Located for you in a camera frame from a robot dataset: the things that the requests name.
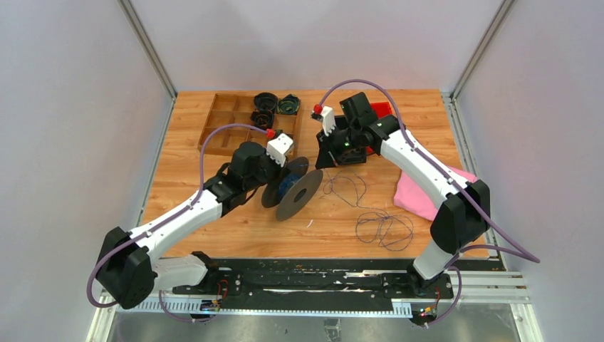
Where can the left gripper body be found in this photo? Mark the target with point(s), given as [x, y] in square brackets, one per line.
[271, 172]

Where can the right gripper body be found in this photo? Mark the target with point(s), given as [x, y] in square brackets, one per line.
[340, 144]

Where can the grey filament spool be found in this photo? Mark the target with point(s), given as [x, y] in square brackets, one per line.
[293, 189]

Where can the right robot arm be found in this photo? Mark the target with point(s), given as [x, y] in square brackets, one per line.
[462, 206]

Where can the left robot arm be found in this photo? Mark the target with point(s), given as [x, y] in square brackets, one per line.
[130, 264]

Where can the black plastic bin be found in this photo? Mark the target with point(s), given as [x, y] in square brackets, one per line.
[341, 123]

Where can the rolled dark tie middle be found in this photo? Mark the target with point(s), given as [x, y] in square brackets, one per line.
[262, 119]

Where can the rolled dark tie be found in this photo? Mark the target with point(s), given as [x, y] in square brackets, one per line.
[262, 119]
[266, 101]

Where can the red plastic bin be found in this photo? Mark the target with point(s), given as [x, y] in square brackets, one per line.
[382, 109]

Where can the rolled green tie top right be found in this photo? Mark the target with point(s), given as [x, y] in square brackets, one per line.
[288, 105]

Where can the rolled dark tie top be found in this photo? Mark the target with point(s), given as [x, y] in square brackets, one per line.
[266, 101]

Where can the pink cloth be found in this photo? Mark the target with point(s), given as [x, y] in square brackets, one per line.
[411, 197]

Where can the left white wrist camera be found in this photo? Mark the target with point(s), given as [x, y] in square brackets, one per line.
[278, 146]

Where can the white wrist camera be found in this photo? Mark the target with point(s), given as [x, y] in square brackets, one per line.
[325, 115]
[278, 146]

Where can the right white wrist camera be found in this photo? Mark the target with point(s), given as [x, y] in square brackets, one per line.
[325, 115]

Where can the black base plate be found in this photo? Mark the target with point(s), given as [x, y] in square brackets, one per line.
[350, 286]

